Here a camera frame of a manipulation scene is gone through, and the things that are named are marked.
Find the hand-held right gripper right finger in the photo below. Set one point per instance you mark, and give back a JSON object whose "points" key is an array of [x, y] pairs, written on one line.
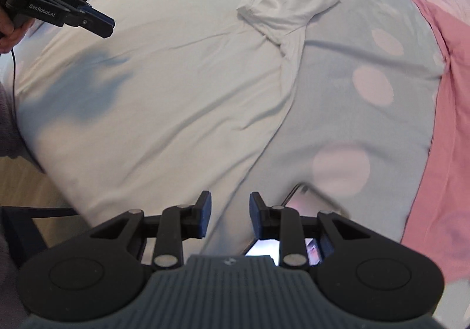
{"points": [[256, 215]]}

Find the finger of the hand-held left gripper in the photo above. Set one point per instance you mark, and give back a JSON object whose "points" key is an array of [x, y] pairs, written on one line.
{"points": [[99, 24]]}

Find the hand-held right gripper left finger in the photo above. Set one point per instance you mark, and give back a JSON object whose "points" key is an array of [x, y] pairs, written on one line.
{"points": [[205, 215]]}

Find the white shirt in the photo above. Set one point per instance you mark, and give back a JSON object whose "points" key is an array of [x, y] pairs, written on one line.
{"points": [[165, 93]]}

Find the person's left hand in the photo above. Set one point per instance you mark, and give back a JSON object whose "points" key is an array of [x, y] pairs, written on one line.
{"points": [[9, 41]]}

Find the smartphone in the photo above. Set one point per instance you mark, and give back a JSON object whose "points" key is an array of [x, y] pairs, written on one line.
{"points": [[308, 196]]}

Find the pink blanket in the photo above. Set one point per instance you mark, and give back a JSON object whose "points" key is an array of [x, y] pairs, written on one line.
{"points": [[451, 130]]}

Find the bed with polka dot sheet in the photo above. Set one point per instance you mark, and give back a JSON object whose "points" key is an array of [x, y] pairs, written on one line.
{"points": [[367, 20]]}

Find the dark furniture frame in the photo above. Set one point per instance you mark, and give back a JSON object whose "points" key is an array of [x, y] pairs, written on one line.
{"points": [[33, 213]]}

